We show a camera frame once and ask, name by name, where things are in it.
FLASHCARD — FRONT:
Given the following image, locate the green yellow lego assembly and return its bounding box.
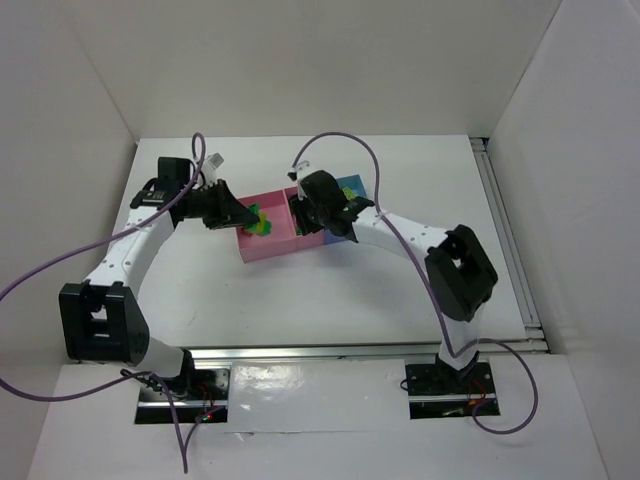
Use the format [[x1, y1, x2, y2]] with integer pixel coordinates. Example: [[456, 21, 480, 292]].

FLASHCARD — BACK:
[[242, 204, 272, 237]]

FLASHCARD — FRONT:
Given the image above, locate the lime lego brick long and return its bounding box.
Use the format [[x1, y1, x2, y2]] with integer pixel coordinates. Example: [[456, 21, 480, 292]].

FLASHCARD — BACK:
[[342, 187, 356, 200]]

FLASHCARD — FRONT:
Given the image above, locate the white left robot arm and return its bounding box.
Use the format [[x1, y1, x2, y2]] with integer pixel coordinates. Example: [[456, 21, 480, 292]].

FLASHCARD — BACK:
[[59, 154, 259, 397]]

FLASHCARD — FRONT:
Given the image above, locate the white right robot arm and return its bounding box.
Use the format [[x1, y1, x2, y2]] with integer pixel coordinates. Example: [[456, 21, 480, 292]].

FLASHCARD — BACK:
[[288, 165, 498, 378]]

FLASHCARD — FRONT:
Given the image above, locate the purple-blue bin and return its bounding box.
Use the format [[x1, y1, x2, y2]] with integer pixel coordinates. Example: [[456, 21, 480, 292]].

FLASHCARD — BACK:
[[324, 230, 345, 245]]

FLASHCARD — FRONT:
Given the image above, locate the light blue bin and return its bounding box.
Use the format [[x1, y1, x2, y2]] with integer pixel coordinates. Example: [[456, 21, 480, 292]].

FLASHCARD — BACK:
[[336, 174, 367, 198]]

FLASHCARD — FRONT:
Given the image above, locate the large pink bin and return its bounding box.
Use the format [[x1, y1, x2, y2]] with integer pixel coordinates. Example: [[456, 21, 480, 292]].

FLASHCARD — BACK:
[[236, 190, 297, 263]]

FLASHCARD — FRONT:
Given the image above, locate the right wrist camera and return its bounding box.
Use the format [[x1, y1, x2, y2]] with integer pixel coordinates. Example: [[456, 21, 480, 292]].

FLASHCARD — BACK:
[[343, 196, 375, 217]]

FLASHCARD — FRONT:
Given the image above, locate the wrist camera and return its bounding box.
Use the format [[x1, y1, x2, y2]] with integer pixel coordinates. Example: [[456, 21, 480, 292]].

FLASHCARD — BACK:
[[343, 196, 375, 217], [130, 188, 179, 209]]

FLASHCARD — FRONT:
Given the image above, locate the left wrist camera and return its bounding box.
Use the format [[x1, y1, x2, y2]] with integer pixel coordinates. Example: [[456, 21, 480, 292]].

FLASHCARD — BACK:
[[130, 188, 179, 209]]

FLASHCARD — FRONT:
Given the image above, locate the aluminium rail front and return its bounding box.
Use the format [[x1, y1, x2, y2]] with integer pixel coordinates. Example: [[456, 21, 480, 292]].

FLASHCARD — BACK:
[[189, 343, 439, 363]]

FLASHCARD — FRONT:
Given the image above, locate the aluminium rail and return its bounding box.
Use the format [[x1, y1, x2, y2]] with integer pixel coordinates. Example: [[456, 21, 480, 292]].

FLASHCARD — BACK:
[[469, 137, 550, 354], [189, 343, 439, 363]]

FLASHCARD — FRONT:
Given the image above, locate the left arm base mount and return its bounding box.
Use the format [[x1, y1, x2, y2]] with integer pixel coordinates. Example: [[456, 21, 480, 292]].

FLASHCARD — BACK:
[[134, 367, 231, 425]]

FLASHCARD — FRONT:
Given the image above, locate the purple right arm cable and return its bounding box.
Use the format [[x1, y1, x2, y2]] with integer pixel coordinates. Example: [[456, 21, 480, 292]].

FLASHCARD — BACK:
[[291, 131, 539, 434]]

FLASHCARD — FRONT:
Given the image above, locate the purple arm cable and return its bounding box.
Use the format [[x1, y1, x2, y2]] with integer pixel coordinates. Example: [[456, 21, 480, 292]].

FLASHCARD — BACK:
[[291, 131, 539, 434], [0, 131, 208, 474]]

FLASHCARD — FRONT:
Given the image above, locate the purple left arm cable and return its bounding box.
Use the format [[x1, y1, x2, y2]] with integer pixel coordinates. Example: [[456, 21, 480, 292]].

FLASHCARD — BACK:
[[0, 131, 208, 474]]

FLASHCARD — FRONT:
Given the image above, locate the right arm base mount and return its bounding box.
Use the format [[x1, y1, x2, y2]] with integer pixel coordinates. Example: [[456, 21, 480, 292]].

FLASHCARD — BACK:
[[400, 361, 501, 420]]

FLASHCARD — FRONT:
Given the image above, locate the aluminium rail right side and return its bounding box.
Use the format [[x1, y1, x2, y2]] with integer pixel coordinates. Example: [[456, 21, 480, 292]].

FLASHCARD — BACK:
[[469, 137, 550, 354]]

